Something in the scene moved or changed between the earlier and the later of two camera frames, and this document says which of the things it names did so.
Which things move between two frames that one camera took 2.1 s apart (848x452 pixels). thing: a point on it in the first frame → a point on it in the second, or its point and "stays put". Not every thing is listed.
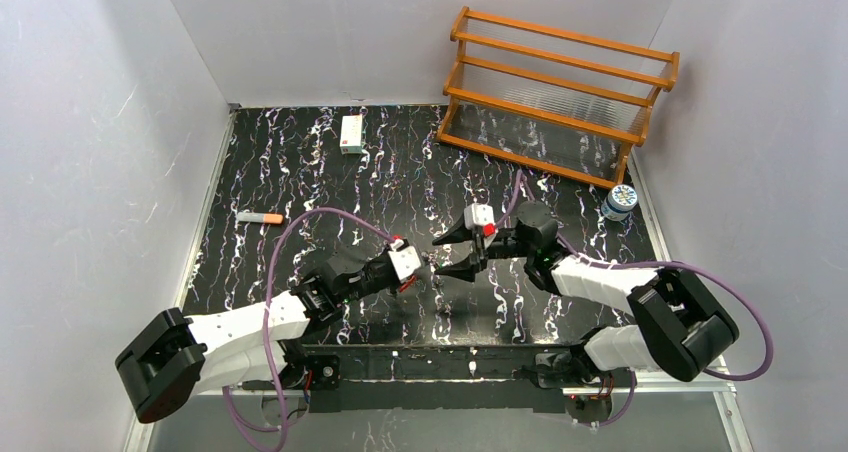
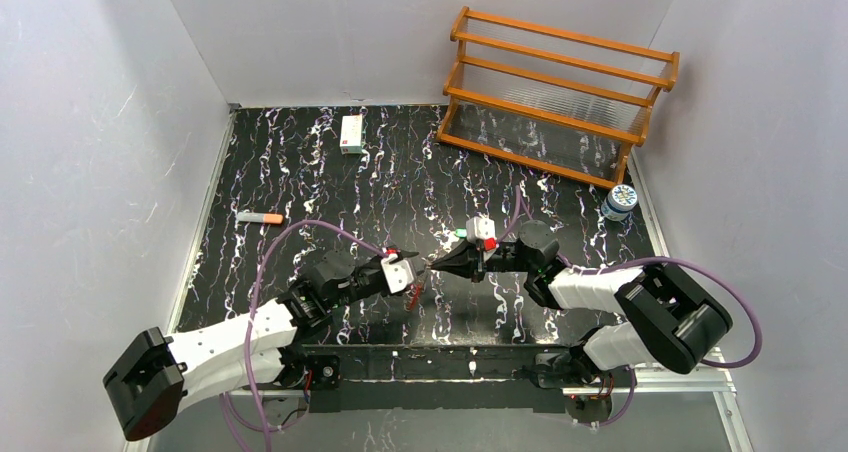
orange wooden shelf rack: (551, 98) stays put
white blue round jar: (620, 200) stays put
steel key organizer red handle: (412, 279) → (414, 297)
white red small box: (351, 132) stays put
